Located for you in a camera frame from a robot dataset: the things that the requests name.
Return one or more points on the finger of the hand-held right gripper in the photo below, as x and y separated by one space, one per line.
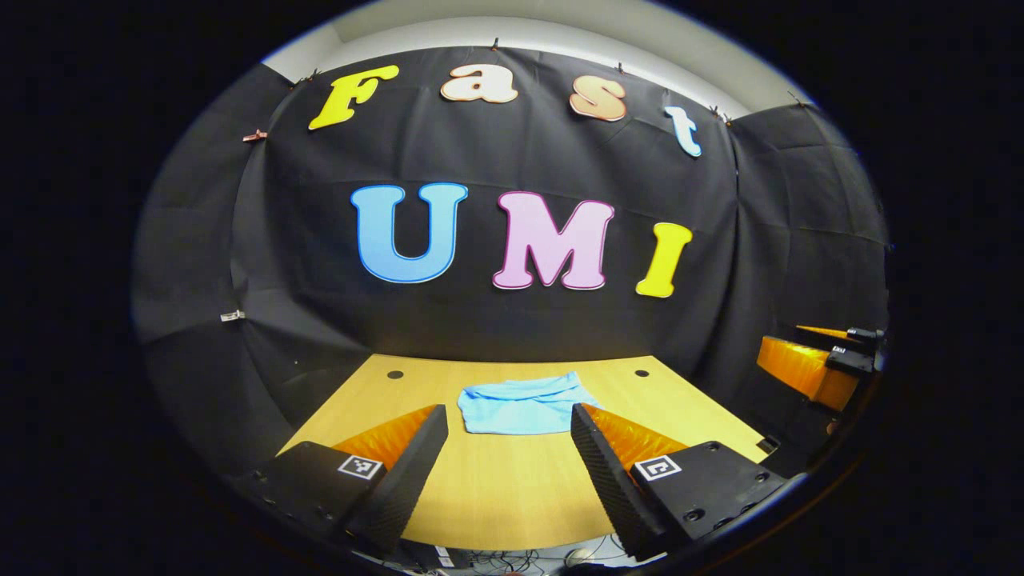
800 372
864 334

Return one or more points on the light blue T-shirt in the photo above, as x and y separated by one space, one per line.
520 408

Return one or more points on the white clip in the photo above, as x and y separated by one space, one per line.
233 315

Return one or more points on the pink clip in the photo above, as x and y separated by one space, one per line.
255 136

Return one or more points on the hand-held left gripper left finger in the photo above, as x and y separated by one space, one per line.
408 488

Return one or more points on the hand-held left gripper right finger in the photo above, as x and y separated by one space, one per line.
604 480

